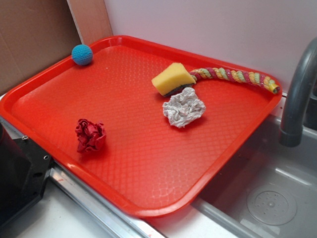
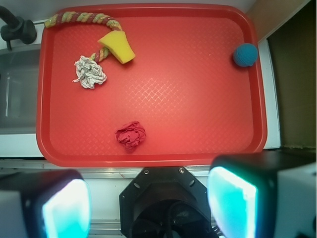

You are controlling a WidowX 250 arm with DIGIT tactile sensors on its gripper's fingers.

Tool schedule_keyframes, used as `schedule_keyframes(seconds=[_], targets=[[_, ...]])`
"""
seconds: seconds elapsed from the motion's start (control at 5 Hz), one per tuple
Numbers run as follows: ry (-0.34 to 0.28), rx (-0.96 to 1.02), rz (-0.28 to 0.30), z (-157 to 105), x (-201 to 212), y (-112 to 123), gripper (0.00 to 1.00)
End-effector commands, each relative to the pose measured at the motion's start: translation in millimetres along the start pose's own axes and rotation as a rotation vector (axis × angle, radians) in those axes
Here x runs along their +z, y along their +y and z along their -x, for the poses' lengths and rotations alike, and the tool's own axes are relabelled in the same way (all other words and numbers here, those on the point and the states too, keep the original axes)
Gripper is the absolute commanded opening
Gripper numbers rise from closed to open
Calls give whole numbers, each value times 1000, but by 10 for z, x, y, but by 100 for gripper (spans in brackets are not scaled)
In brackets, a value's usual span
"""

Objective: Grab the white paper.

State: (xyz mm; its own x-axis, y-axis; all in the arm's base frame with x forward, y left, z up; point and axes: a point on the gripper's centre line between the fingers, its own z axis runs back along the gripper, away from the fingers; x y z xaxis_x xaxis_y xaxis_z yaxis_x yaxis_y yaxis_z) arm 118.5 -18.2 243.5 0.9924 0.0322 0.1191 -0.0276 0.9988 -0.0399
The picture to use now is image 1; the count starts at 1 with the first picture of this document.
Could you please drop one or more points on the crumpled red paper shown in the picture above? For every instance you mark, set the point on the crumpled red paper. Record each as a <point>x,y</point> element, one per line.
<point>91,136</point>

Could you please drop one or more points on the brown cardboard panel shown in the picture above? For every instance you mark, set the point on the brown cardboard panel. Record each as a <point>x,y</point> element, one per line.
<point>34,34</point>

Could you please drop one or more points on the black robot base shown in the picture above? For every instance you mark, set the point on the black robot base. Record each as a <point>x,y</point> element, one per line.
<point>24,169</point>

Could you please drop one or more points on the red plastic tray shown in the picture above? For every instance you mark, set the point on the red plastic tray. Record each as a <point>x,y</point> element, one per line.
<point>147,168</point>

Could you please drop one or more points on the grey sink faucet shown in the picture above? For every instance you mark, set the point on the grey sink faucet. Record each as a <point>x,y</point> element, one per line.
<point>300,108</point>

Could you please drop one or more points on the yellow sponge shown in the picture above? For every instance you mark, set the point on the yellow sponge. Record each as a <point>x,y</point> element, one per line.
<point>173,78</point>

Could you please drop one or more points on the blue knitted ball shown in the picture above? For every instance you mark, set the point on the blue knitted ball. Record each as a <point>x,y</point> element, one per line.
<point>82,55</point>

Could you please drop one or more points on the grey plastic sink basin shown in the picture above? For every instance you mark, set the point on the grey plastic sink basin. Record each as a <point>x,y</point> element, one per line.
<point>266,190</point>

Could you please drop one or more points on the crumpled white paper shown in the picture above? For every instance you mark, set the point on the crumpled white paper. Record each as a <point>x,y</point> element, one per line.
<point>183,108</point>

